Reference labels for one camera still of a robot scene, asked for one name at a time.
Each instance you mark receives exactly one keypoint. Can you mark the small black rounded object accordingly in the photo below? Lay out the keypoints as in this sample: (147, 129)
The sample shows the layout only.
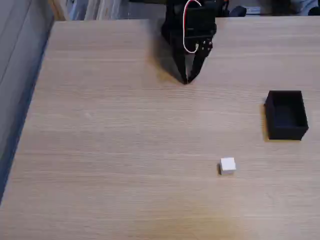
(237, 11)

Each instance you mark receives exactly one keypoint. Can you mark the white block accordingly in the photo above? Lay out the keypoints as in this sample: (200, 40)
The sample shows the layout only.
(228, 165)

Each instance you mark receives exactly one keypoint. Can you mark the pale upright panels stack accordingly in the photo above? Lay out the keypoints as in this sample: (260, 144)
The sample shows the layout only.
(100, 8)

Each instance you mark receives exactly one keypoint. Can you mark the dark object at table edge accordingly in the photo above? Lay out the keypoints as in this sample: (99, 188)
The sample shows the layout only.
(315, 11)

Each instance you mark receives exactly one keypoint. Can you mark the light wooden board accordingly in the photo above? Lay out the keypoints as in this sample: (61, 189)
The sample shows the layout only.
(58, 8)

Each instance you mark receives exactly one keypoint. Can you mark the black open box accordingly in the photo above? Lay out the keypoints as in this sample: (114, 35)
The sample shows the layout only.
(286, 115)

